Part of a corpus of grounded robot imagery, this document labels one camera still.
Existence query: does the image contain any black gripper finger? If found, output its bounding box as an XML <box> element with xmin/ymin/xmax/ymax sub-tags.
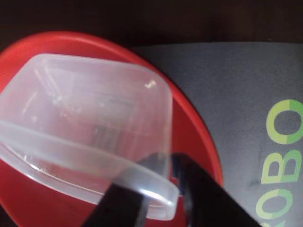
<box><xmin>171</xmin><ymin>152</ymin><xmax>263</xmax><ymax>227</ymax></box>
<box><xmin>81</xmin><ymin>152</ymin><xmax>171</xmax><ymax>227</ymax></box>

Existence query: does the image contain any clear square plastic container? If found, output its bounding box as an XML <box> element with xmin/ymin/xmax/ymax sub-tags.
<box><xmin>0</xmin><ymin>53</ymin><xmax>179</xmax><ymax>222</ymax></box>

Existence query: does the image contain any red plastic bowl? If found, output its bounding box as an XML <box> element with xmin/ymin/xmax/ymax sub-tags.
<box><xmin>0</xmin><ymin>30</ymin><xmax>224</xmax><ymax>227</ymax></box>

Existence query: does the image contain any grey WOWROBO desk mat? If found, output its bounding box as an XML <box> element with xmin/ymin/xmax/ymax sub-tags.
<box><xmin>129</xmin><ymin>41</ymin><xmax>303</xmax><ymax>227</ymax></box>

